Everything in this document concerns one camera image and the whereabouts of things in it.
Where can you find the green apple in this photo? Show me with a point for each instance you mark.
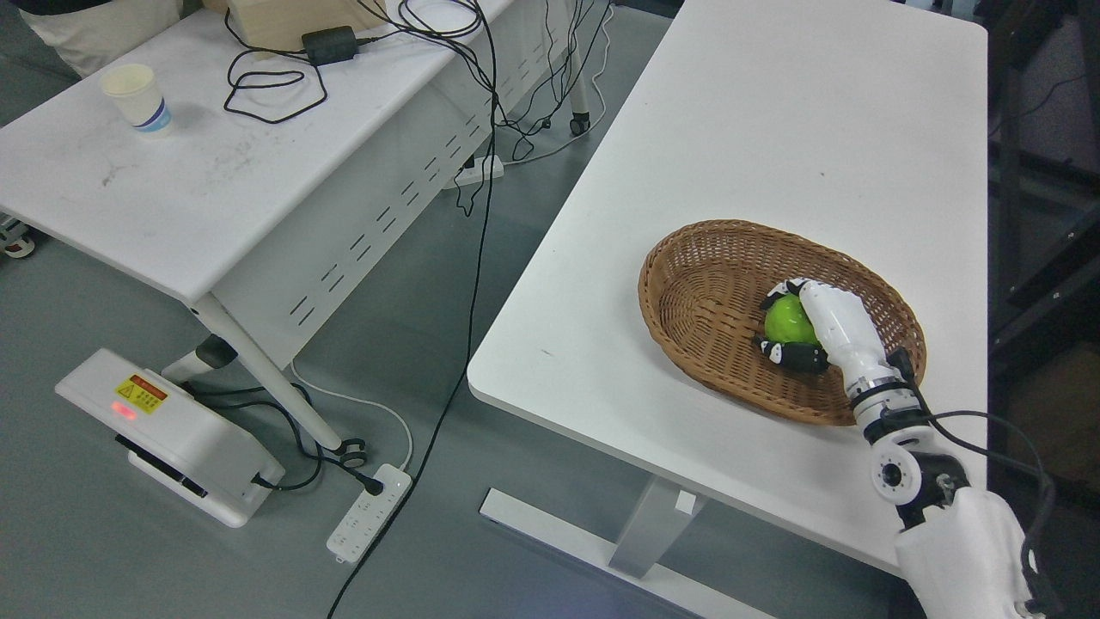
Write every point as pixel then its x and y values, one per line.
pixel 787 321

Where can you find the white folding table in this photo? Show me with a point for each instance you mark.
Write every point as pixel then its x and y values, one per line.
pixel 264 230

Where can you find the white device with warning label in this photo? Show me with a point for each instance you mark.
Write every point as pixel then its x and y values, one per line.
pixel 202 457

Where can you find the paper cup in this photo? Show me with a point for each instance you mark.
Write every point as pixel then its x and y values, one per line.
pixel 135 92

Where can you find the white power strip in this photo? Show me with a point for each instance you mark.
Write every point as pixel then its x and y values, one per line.
pixel 477 170
pixel 363 521

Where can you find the white standing desk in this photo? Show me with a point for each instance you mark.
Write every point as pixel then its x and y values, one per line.
pixel 861 125

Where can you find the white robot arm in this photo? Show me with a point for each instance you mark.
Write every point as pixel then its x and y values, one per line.
pixel 962 551

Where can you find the brown wicker basket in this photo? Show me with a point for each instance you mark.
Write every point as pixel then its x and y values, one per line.
pixel 700 292

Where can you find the black power adapter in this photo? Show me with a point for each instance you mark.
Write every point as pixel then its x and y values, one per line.
pixel 330 46

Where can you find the black metal shelf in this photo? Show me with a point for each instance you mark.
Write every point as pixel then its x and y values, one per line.
pixel 1042 155

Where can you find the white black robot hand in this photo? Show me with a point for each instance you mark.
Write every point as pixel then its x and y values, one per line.
pixel 848 339

